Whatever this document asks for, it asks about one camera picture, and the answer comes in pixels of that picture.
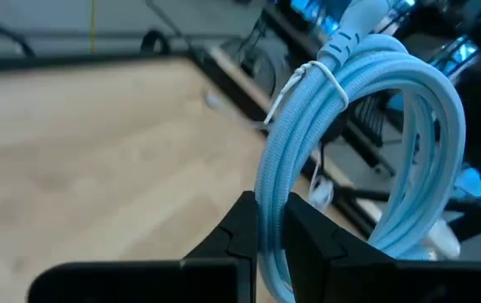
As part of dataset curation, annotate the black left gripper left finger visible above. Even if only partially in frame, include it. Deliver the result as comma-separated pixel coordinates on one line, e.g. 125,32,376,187
183,190,260,303

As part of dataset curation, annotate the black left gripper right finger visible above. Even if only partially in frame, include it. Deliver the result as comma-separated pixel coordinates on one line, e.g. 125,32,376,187
284,192,397,303

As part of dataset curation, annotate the white thin cable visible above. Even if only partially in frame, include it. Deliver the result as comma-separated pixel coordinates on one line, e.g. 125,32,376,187
203,91,336,210

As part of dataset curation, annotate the light blue cable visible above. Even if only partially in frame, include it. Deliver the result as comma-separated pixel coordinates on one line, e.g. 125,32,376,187
254,0,468,303

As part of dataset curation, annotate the black aluminium table frame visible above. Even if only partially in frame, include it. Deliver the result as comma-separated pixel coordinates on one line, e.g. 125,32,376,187
0,44,397,241

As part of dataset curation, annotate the black coiled floor cable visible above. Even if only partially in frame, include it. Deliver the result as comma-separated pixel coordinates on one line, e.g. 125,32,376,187
140,29,173,56

